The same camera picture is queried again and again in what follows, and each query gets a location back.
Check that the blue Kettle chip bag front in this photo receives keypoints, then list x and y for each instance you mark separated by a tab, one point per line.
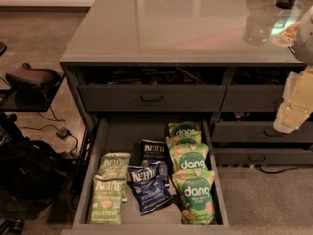
148	186

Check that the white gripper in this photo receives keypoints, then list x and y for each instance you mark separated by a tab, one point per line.
305	38

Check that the green Kettle jalapeno bag rear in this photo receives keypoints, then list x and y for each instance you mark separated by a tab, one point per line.
112	174

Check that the blue Kettle chip bag rear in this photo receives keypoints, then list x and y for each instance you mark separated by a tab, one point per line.
155	151

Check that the black power adapter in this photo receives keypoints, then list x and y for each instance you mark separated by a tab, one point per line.
62	133

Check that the green kettle jalapeno bag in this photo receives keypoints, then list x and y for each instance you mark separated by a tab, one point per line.
106	201
112	174

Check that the grey top right drawer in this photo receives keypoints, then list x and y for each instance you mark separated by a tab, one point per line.
252	98

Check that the green Dang chips bag rear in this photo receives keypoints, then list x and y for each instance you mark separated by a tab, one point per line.
183	128

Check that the open grey middle drawer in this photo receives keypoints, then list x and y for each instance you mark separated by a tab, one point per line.
119	133

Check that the grey counter cabinet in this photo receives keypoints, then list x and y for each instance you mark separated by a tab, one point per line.
203	42

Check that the green Kettle jalapeno bag front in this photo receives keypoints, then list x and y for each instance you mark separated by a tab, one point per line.
106	201

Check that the green Dang chips bag front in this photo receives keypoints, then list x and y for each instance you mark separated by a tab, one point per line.
194	187

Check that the green dang chips bag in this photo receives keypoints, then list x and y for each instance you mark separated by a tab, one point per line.
194	187
189	156
183	128
192	138

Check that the grey top left drawer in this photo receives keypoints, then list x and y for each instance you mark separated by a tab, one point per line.
152	98

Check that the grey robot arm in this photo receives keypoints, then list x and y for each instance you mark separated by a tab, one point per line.
298	37

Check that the brown leather bag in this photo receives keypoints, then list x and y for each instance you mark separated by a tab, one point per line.
26	79

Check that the blue kettle chip bag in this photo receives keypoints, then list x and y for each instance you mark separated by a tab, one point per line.
155	151
148	186

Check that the grey bottom right drawer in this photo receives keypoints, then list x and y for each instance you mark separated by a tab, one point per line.
262	156

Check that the black backpack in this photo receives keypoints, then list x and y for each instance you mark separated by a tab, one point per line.
33	170

